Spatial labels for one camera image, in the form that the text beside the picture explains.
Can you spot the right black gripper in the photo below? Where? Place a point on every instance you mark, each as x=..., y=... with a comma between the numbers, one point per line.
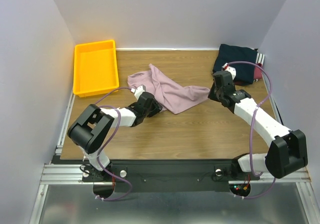
x=216, y=91

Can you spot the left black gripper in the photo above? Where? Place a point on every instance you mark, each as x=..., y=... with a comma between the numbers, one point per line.
x=157, y=107

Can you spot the pink tank top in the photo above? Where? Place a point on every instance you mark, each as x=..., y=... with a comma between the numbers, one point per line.
x=167, y=92

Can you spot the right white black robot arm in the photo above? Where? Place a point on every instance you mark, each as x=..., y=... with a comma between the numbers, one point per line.
x=287, y=151

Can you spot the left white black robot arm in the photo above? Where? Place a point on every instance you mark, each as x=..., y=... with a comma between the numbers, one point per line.
x=90, y=129

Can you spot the maroon folded tank top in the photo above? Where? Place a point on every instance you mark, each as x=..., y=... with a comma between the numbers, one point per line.
x=257, y=73

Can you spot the striped folded tank top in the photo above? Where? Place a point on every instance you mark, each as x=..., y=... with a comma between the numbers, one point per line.
x=260, y=58

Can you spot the yellow plastic tray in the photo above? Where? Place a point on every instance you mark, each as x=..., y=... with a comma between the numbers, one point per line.
x=95, y=68

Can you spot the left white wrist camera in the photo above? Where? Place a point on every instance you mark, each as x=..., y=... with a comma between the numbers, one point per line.
x=138, y=91

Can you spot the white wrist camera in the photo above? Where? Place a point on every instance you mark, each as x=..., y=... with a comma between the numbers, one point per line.
x=138, y=91
x=232, y=70

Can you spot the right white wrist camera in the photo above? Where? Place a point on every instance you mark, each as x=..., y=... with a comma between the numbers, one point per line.
x=232, y=70

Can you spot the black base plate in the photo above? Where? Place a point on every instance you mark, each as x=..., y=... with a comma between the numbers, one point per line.
x=179, y=175

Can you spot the aluminium frame rail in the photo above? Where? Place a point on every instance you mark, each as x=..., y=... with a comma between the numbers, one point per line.
x=63, y=174

